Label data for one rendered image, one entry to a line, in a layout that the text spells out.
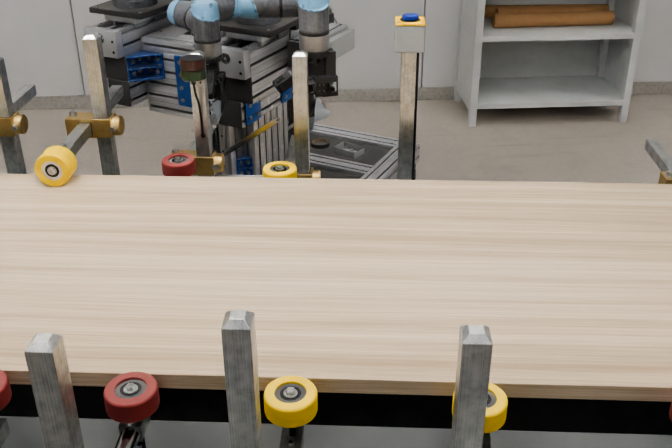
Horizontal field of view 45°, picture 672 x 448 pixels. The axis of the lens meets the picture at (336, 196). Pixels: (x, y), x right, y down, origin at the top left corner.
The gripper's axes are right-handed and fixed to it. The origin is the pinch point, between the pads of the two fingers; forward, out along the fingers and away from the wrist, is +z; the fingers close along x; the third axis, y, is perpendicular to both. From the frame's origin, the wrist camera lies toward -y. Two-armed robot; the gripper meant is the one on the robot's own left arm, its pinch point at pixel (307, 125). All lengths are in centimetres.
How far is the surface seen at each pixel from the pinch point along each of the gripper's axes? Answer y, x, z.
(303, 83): -3.3, -9.1, -14.8
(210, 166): -26.3, -1.5, 7.2
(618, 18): 238, 197, 40
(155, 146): -26, 216, 91
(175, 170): -36.0, -11.7, 2.4
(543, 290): 20, -84, 2
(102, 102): -50, 8, -9
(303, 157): -3.8, -8.9, 4.7
